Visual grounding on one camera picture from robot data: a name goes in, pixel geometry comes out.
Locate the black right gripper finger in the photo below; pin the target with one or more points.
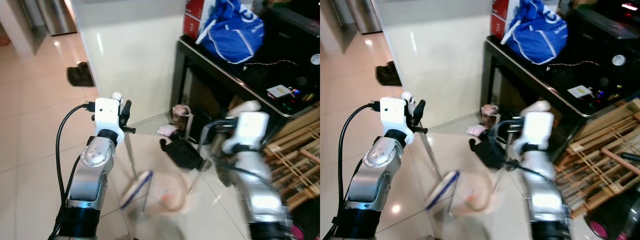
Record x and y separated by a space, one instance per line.
167 146
475 146

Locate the pink broom with metal pole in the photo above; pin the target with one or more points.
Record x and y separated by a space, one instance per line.
479 196
172 197

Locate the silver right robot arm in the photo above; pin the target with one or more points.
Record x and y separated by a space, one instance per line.
542 185
257 185

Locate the dark object on floor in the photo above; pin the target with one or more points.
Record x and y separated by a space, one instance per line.
80 75
388 74

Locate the pink white small object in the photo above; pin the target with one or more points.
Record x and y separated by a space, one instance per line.
475 130
166 130

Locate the pink brown cup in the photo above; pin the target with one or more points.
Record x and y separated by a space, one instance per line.
489 117
181 117

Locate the wooden slatted rack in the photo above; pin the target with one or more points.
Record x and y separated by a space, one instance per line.
295 155
600 155

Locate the black glossy table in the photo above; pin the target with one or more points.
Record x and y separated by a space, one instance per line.
260 75
575 75

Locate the white yellow small card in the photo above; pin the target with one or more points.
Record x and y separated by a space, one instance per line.
279 91
580 91

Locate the stainless steel bin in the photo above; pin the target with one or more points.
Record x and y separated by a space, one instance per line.
56 15
364 14

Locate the round white small device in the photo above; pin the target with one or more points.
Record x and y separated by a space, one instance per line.
315 59
618 60

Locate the red cardboard box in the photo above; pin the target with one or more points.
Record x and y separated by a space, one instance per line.
192 17
499 17

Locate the blue white fabric bag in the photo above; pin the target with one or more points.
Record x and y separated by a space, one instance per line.
232 32
537 32

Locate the black pink round appliance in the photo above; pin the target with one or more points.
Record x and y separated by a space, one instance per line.
305 225
615 220

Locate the black printer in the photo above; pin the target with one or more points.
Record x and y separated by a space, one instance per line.
295 20
607 17

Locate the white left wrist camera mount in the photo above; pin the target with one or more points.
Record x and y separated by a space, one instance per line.
106 117
392 117

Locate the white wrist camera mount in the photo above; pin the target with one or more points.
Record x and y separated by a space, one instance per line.
536 131
106 117
250 131
392 117

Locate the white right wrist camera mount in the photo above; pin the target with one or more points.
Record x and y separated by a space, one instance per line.
536 131
250 131

